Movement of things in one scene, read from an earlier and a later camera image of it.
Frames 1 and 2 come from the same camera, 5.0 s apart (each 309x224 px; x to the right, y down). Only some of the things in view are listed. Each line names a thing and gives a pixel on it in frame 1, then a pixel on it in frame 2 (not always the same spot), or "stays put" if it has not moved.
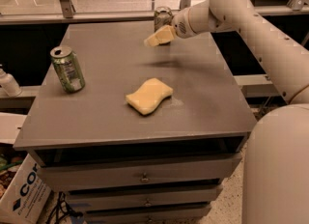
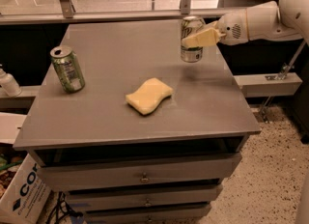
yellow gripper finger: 162,36 → 210,37
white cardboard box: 26,196 stays put
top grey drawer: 197,171 stays put
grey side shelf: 256,86 stays put
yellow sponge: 150,97 stays put
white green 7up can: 163,16 → 189,25
